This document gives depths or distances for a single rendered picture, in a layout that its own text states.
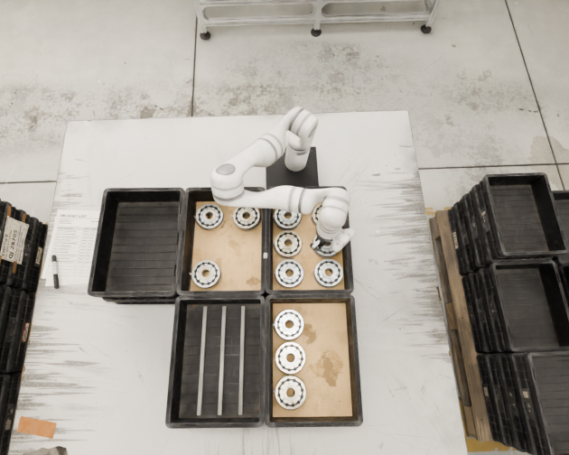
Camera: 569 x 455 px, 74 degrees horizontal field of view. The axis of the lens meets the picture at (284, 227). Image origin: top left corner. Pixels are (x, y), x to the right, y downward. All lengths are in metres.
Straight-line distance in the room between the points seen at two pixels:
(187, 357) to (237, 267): 0.35
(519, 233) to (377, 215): 0.76
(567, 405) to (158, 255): 1.76
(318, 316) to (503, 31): 2.80
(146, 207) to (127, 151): 0.39
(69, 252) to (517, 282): 2.04
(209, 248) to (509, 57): 2.70
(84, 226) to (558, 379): 2.10
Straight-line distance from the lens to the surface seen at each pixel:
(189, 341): 1.42
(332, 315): 1.40
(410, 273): 1.63
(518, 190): 2.23
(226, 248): 1.45
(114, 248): 1.57
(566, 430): 2.08
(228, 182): 1.05
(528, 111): 3.22
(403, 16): 3.23
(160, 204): 1.57
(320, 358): 1.38
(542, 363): 2.04
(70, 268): 1.77
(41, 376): 1.75
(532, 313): 2.18
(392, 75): 3.03
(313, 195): 1.02
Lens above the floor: 2.21
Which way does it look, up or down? 71 degrees down
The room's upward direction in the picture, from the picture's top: straight up
